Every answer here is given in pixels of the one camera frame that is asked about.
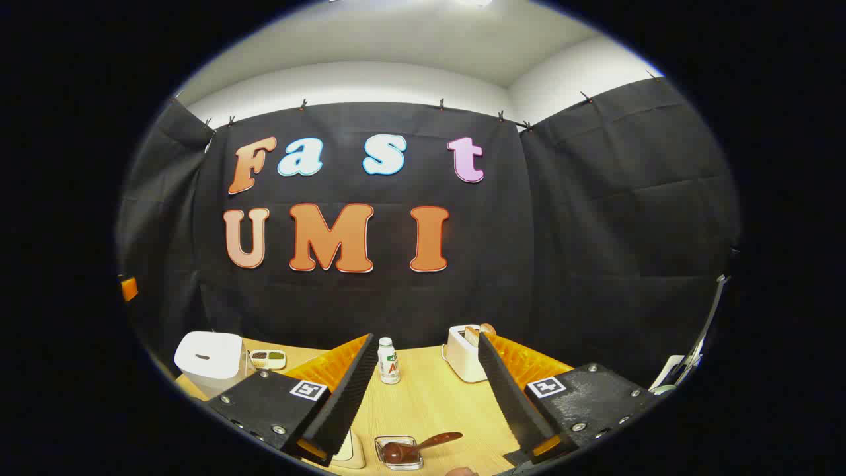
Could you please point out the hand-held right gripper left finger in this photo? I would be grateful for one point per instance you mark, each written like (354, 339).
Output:
(344, 396)

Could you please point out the brown wooden spoon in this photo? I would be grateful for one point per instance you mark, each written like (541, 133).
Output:
(433, 440)

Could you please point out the white divided seasoning tray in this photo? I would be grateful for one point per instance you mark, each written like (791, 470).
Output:
(268, 359)

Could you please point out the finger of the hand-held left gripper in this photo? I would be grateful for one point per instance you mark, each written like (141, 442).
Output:
(129, 289)

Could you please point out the toast bread slice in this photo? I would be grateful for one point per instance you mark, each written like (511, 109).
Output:
(488, 328)
(472, 334)

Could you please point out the white rice cooker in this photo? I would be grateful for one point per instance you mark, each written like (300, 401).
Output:
(208, 360)

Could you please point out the white drink bottle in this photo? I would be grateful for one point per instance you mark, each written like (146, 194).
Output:
(388, 363)

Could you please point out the white toaster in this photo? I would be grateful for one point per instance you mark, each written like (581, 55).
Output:
(462, 363)

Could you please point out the clear plastic rice box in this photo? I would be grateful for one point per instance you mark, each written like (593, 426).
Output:
(350, 453)

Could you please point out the black backdrop cloth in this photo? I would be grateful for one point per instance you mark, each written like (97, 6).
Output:
(529, 264)

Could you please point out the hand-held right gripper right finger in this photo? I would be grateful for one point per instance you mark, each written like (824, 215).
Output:
(509, 396)

